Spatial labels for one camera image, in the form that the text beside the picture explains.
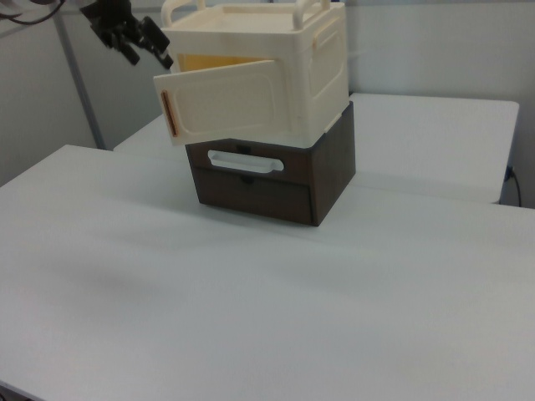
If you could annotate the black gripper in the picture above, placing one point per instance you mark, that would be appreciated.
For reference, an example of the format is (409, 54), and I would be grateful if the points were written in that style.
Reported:
(110, 27)

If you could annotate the cream cabinet door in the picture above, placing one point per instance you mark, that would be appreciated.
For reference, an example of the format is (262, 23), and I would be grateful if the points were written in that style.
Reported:
(230, 102)

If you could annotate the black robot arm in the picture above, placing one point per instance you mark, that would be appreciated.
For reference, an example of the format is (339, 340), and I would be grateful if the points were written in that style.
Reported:
(106, 7)

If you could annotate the cream plastic cabinet box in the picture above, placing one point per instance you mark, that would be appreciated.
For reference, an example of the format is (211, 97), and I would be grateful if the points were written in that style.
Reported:
(317, 71)

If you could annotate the plain brown drawer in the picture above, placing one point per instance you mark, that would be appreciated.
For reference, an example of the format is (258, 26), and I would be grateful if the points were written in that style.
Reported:
(259, 198)

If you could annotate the dark brown drawer chest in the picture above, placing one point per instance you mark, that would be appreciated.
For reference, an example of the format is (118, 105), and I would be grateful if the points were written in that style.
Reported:
(330, 167)

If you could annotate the grey partition post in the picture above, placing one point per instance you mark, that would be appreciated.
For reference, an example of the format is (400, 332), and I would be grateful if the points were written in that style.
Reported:
(79, 75)

